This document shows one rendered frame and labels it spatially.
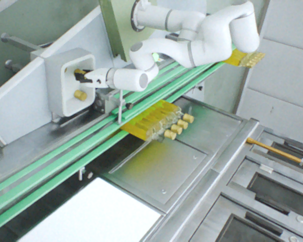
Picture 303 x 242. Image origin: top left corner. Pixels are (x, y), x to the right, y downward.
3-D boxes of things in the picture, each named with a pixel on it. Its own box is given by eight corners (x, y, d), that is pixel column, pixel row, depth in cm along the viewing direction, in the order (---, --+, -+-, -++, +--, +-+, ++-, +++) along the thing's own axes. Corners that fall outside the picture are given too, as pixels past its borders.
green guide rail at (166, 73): (111, 98, 136) (126, 104, 133) (111, 96, 136) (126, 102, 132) (246, 23, 263) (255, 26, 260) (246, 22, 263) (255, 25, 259)
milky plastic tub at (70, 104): (49, 111, 126) (64, 119, 122) (44, 58, 113) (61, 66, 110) (80, 95, 138) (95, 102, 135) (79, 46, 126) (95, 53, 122)
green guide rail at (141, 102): (111, 113, 140) (125, 119, 137) (111, 111, 140) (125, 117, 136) (243, 32, 267) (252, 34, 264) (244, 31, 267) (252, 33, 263)
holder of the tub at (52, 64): (49, 121, 129) (63, 128, 126) (44, 58, 114) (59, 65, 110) (79, 105, 141) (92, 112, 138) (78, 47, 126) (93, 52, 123)
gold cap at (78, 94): (77, 98, 135) (85, 102, 133) (72, 96, 132) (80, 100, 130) (81, 90, 135) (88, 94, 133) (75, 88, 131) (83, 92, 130)
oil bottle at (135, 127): (112, 125, 146) (150, 144, 137) (112, 115, 143) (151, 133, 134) (119, 120, 150) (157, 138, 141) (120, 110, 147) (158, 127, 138)
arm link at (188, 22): (178, 12, 139) (212, 18, 133) (169, 41, 140) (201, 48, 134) (170, 3, 131) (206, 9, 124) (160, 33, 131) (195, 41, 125)
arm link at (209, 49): (198, 51, 117) (188, 12, 110) (257, 37, 110) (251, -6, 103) (195, 70, 104) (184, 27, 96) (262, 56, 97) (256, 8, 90)
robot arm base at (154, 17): (129, 1, 132) (161, 7, 125) (145, -12, 138) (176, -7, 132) (135, 33, 143) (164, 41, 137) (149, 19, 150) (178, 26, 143)
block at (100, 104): (92, 109, 139) (104, 115, 137) (92, 90, 134) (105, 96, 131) (97, 106, 142) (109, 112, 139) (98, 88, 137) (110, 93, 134)
